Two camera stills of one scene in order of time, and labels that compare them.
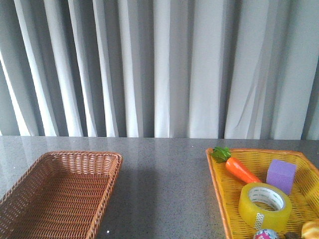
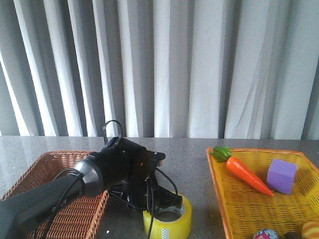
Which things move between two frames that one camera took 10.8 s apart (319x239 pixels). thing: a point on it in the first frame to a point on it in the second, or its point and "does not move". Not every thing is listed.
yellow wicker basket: x=304 y=194 does not move
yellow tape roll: x=259 y=219 to x=171 y=222
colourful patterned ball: x=265 y=234 does not move
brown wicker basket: x=60 y=195 does not move
